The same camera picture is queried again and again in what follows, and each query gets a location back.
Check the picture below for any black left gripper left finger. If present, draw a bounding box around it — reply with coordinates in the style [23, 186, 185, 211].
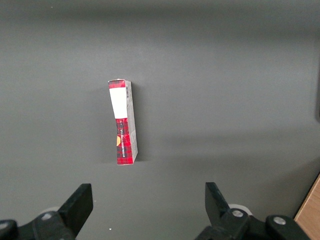
[17, 183, 94, 240]

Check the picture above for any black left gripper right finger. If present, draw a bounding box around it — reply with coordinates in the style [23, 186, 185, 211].
[194, 182, 266, 240]

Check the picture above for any wooden drawer cabinet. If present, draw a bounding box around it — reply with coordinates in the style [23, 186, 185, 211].
[294, 173, 320, 240]

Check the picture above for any red plaid cardboard box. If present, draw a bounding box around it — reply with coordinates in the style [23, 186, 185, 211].
[107, 78, 138, 166]

